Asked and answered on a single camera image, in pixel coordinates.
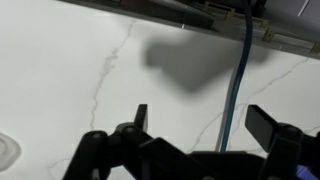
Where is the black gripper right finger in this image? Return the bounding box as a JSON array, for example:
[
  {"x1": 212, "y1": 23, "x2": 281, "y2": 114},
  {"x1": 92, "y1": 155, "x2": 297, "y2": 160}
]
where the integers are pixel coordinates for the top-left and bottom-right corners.
[{"x1": 245, "y1": 105, "x2": 279, "y2": 152}]

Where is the clear plastic bowl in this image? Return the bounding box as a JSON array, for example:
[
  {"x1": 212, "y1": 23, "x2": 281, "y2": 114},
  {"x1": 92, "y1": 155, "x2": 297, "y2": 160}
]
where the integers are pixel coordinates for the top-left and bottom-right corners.
[{"x1": 0, "y1": 133, "x2": 21, "y2": 171}]

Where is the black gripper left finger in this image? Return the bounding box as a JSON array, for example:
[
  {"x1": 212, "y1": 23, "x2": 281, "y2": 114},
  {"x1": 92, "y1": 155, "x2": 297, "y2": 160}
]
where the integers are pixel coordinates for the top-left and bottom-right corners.
[{"x1": 134, "y1": 104, "x2": 148, "y2": 132}]

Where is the grey drawer cabinet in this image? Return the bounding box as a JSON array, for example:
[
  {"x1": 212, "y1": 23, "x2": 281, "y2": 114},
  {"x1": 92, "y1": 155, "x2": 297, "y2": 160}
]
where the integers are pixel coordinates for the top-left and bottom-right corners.
[{"x1": 60, "y1": 0, "x2": 320, "y2": 59}]

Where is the blue cable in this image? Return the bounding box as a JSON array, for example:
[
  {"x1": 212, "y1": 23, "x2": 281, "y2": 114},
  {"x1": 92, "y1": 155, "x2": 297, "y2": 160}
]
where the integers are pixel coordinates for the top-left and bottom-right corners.
[{"x1": 219, "y1": 0, "x2": 253, "y2": 154}]

